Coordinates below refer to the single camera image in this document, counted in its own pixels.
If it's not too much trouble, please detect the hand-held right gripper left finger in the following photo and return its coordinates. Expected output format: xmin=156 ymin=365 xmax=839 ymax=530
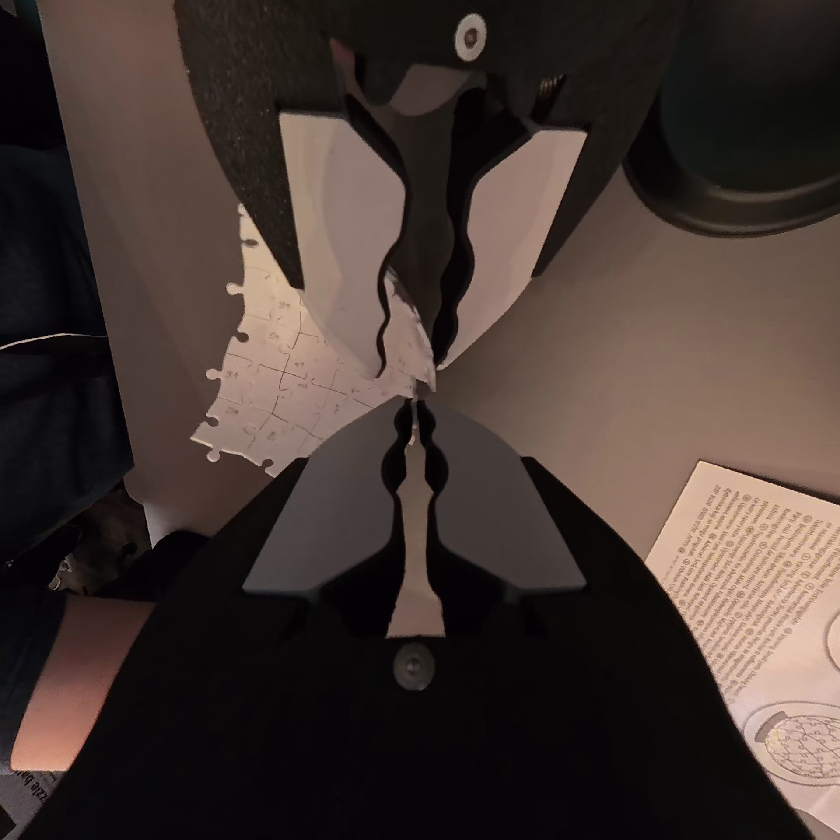
xmin=245 ymin=398 xmax=412 ymax=602

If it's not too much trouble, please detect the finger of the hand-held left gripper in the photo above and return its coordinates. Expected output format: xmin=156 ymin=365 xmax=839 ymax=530
xmin=437 ymin=122 xmax=590 ymax=371
xmin=277 ymin=109 xmax=434 ymax=391

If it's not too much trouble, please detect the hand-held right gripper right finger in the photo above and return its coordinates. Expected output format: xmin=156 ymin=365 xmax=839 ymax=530
xmin=420 ymin=394 xmax=589 ymax=602

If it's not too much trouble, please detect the assembled white puzzle section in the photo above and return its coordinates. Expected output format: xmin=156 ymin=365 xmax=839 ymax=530
xmin=191 ymin=204 xmax=434 ymax=476

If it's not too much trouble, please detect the person's right forearm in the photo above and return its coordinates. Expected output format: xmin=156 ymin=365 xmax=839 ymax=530
xmin=11 ymin=598 xmax=158 ymax=773

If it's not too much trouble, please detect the black round ball stand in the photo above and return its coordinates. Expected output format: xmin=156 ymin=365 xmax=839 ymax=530
xmin=624 ymin=0 xmax=840 ymax=237

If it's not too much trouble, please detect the white instruction leaflet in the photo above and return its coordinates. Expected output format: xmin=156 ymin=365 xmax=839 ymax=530
xmin=646 ymin=460 xmax=840 ymax=821

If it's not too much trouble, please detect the white drawstring cord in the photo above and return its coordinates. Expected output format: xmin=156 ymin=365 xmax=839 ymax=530
xmin=0 ymin=334 xmax=109 ymax=355

